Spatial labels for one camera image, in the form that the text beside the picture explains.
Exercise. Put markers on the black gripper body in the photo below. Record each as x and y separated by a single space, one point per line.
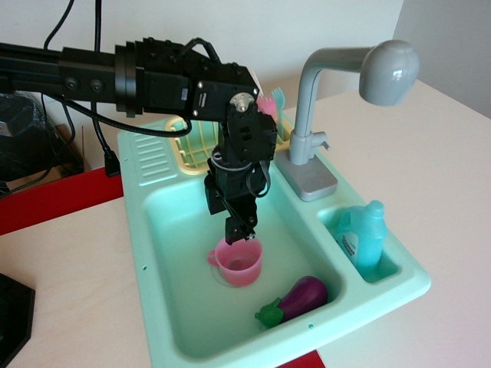
234 187

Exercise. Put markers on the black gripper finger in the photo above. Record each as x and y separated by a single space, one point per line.
232 230
249 231

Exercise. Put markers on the pink plastic toy cup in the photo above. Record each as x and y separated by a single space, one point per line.
239 264

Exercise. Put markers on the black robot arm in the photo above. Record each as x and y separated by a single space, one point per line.
187 80

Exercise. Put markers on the yellow toy drying rack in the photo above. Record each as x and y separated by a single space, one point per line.
193 150

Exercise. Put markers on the mint green toy sink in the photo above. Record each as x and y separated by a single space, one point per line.
255 303

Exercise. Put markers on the purple toy eggplant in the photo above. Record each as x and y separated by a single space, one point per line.
307 294

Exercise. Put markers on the pink toy fork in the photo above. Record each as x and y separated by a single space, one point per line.
267 105

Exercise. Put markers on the teal toy fork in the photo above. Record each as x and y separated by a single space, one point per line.
279 98

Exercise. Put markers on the blue toy detergent bottle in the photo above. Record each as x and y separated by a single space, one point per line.
361 233

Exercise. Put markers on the cardboard box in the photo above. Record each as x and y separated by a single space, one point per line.
76 165

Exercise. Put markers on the grey toy faucet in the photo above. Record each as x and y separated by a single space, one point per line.
386 73

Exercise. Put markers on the black bag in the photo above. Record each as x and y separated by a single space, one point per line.
29 142

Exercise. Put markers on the black stand base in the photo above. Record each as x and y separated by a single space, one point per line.
17 315

